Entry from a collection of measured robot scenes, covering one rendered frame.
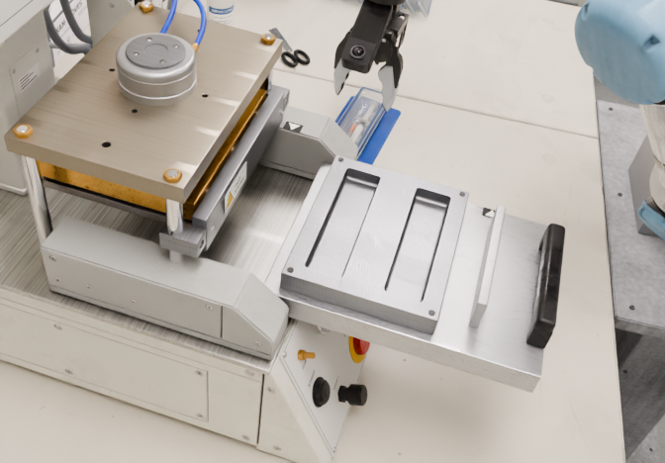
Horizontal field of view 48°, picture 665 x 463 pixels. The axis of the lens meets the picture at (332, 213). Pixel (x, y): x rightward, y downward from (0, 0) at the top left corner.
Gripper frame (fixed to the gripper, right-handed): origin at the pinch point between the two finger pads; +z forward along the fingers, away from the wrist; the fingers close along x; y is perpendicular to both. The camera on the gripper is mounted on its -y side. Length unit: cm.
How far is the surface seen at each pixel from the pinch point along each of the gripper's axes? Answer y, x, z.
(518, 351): -50, -33, -13
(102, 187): -56, 11, -20
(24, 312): -63, 18, -5
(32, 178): -59, 17, -22
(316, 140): -32.8, -3.3, -16.0
